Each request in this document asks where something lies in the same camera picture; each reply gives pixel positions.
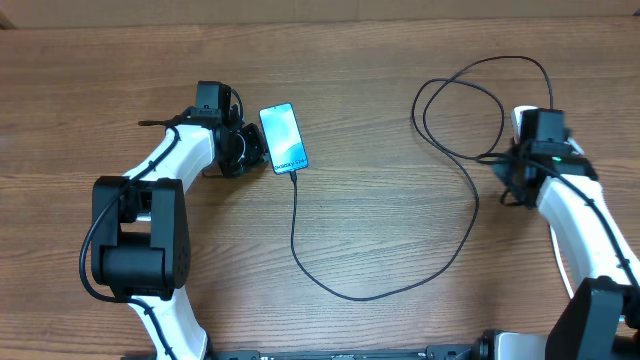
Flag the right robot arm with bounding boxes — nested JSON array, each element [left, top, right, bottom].
[[470, 106, 639, 359]]

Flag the white power strip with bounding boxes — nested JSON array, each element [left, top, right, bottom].
[[511, 105, 584, 155]]

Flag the Samsung Galaxy smartphone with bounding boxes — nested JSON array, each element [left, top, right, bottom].
[[259, 103, 309, 175]]

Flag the brown cardboard backdrop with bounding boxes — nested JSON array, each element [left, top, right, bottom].
[[1, 0, 639, 29]]

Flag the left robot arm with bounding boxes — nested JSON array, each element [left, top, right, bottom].
[[79, 81, 268, 359]]

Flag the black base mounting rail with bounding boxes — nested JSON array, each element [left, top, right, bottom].
[[204, 344, 472, 360]]

